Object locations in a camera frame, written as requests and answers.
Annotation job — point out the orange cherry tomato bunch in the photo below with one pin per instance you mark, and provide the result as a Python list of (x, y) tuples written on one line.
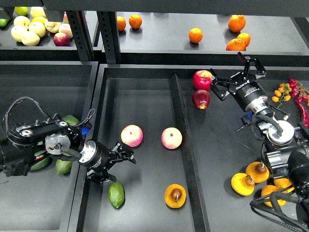
[(282, 94)]

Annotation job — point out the orange on shelf left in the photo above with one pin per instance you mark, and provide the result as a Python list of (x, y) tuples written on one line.
[(121, 23)]

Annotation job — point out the pink apple left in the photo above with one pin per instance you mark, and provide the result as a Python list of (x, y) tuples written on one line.
[(132, 135)]

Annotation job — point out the orange on shelf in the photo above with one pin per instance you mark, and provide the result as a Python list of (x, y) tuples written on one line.
[(121, 23), (195, 35), (135, 21)]

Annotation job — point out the red chili pepper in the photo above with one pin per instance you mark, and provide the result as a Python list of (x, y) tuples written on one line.
[(304, 113)]

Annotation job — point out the pale yellow pear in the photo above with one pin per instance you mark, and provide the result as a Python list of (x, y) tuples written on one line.
[(30, 38), (17, 33)]

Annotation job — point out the red apple on shelf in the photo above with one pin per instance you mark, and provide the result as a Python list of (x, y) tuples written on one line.
[(61, 39)]

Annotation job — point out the black middle tray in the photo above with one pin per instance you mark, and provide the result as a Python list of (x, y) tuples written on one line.
[(215, 146)]

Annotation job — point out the orange on shelf middle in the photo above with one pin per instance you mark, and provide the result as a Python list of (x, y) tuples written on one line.
[(195, 35)]

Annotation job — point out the orange right small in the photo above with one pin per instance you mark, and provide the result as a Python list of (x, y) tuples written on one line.
[(245, 37)]

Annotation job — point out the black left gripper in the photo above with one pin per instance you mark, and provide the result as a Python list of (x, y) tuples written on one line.
[(103, 158)]

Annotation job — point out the large orange top right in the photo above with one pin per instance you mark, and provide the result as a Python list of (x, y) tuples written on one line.
[(236, 23)]

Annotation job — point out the pale yellow pear left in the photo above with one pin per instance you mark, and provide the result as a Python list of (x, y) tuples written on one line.
[(17, 33)]

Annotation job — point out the pink apple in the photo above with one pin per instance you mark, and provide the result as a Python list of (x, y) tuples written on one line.
[(132, 135), (171, 138)]

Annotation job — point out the black left tray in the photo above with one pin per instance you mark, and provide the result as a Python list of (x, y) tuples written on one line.
[(44, 201)]

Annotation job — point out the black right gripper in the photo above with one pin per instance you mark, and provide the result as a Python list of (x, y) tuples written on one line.
[(243, 86)]

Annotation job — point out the pink apple right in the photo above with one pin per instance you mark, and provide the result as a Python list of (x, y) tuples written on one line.
[(171, 138)]

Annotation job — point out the red apple upper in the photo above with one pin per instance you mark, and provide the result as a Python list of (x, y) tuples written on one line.
[(202, 80)]

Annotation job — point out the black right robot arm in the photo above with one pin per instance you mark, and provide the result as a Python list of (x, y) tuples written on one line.
[(285, 148)]

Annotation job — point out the red cherry tomato bunch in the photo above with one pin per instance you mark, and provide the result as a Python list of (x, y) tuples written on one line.
[(298, 91)]

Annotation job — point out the black tray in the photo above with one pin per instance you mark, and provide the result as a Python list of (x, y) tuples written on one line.
[(44, 201), (215, 146)]

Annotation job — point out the dark red apple lower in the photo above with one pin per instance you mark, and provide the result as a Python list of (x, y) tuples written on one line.
[(201, 99)]

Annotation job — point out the green avocado in bin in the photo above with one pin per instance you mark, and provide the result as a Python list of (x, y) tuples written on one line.
[(63, 167)]

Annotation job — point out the orange right front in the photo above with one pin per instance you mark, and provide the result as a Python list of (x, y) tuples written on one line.
[(236, 45)]

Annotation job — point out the pale yellow pear front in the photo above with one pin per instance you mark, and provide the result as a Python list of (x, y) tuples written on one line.
[(30, 38)]

